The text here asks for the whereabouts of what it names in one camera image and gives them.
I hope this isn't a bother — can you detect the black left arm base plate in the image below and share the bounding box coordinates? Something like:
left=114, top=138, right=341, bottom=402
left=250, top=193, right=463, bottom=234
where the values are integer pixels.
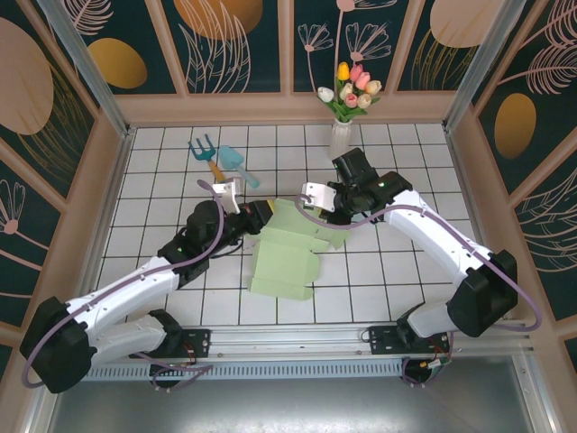
left=173, top=327, right=212, bottom=360

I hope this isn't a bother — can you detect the aluminium frame post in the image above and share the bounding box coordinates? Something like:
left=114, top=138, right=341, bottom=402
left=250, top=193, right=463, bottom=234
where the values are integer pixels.
left=443, top=0, right=528, bottom=134
left=35, top=0, right=136, bottom=139

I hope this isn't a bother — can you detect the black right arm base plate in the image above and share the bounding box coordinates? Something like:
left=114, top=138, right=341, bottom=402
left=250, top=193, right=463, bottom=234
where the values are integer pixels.
left=368, top=324, right=452, bottom=355

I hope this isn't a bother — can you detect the aluminium mounting rail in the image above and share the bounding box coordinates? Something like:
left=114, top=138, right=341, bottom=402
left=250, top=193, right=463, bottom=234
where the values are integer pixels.
left=125, top=318, right=536, bottom=363

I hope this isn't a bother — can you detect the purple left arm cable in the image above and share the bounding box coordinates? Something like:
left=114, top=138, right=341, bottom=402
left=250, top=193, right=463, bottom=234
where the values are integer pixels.
left=22, top=179, right=225, bottom=392

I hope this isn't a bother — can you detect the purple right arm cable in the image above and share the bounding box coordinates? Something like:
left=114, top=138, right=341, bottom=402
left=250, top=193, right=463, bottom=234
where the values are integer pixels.
left=295, top=192, right=544, bottom=335

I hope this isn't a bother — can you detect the white ribbed vase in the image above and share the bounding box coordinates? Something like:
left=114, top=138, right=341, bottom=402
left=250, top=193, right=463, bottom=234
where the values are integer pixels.
left=328, top=120, right=352, bottom=163

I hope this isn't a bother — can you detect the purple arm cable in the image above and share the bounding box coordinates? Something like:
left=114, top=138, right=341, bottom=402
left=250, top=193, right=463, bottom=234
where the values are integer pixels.
left=295, top=192, right=544, bottom=335
left=22, top=179, right=225, bottom=392

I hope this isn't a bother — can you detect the coloured connector wire bundle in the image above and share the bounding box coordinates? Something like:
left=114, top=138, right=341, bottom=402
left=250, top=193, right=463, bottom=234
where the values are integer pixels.
left=421, top=345, right=453, bottom=375

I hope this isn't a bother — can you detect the light green paper box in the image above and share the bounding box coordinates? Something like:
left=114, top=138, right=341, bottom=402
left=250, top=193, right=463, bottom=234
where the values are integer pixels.
left=246, top=197, right=353, bottom=302

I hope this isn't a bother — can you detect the blue toy garden fork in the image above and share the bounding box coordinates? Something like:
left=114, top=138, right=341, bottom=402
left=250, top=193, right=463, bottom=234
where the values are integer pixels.
left=188, top=134, right=229, bottom=186

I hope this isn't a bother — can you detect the artificial tulip bouquet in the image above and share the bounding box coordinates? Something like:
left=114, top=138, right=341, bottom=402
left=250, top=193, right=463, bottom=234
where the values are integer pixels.
left=316, top=61, right=383, bottom=124

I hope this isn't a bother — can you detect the slotted grey cable duct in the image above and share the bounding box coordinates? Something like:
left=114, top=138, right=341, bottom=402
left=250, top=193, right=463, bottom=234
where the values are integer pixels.
left=80, top=357, right=407, bottom=383

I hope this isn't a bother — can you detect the light blue toy trowel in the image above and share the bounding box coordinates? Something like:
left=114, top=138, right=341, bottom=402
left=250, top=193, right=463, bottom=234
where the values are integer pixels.
left=217, top=144, right=261, bottom=189

